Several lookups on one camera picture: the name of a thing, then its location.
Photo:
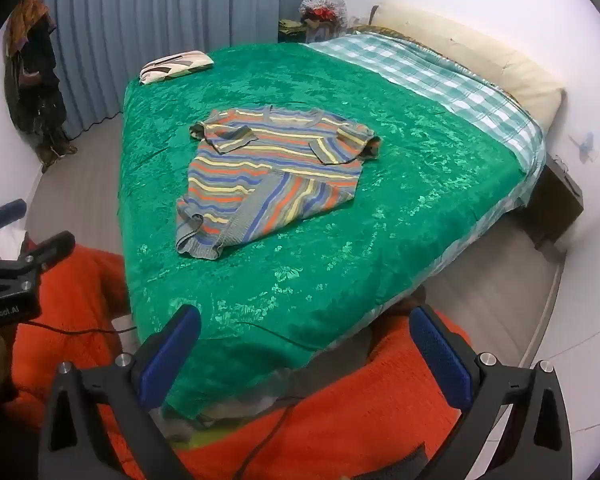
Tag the lace-covered basket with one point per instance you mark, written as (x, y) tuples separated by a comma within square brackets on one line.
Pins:
[(325, 15)]

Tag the dark wooden nightstand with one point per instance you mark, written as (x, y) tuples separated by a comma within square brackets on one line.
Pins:
[(555, 200)]

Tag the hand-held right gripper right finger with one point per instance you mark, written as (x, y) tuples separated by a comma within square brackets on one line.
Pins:
[(440, 360)]

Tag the green checked bed sheet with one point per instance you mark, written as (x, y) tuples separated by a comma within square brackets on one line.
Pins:
[(445, 85)]

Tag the orange shaggy rug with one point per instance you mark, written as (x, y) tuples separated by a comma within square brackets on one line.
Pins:
[(360, 425)]

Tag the cream pillow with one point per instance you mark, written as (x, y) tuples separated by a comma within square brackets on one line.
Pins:
[(480, 55)]

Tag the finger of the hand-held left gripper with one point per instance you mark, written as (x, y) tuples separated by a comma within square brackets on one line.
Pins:
[(50, 250), (7, 208)]

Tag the striped knit sweater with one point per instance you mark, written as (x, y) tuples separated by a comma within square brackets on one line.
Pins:
[(275, 175)]

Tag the blue-grey curtain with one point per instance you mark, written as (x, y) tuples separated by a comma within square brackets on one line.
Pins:
[(180, 15)]

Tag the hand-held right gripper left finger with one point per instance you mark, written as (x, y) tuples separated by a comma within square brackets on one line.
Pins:
[(170, 357)]

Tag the olive green folded cloth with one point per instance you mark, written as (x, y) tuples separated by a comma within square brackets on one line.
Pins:
[(291, 30)]

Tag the blue wall sticker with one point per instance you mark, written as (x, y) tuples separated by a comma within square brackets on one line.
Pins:
[(585, 147)]

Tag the green floral bedspread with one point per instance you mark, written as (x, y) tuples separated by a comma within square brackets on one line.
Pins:
[(380, 210)]

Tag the dark hanging clothes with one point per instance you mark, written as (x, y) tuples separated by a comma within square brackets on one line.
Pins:
[(35, 90)]

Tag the small patterned cushion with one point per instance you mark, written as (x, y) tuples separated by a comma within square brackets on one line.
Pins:
[(177, 66)]

